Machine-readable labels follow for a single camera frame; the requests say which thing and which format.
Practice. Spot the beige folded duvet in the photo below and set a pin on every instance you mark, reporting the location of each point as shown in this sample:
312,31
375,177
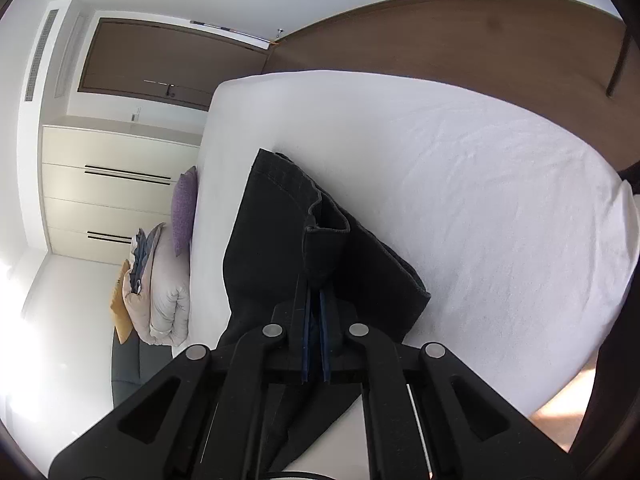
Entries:
167,290

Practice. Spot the purple pillow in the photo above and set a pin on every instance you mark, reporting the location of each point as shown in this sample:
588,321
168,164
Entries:
182,210

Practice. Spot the white wall switch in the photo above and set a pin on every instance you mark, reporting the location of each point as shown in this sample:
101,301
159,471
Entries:
136,115

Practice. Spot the grey padded headboard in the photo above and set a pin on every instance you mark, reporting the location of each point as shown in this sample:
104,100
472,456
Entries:
132,365

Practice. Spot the blue folded blanket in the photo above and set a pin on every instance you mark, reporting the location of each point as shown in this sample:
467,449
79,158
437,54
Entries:
140,260

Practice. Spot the dark furniture leg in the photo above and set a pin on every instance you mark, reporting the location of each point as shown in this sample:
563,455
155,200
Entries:
618,60

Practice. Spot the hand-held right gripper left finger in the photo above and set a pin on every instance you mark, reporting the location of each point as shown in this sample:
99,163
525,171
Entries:
306,340

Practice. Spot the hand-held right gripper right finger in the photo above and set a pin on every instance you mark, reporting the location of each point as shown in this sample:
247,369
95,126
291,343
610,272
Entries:
325,340

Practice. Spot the yellow pillow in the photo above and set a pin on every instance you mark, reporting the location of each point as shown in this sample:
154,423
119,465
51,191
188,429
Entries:
120,315

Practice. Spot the cream wardrobe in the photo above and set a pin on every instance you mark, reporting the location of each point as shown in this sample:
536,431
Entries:
100,150

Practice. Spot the white air vent grille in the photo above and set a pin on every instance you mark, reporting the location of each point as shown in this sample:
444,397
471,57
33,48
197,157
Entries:
42,50

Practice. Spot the bed with white sheet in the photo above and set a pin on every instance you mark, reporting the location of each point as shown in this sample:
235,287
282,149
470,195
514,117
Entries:
475,185

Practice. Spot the brown wooden door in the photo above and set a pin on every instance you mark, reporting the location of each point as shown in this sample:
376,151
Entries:
150,55

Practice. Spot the black pants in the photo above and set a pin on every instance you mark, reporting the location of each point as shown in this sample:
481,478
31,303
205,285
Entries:
280,240

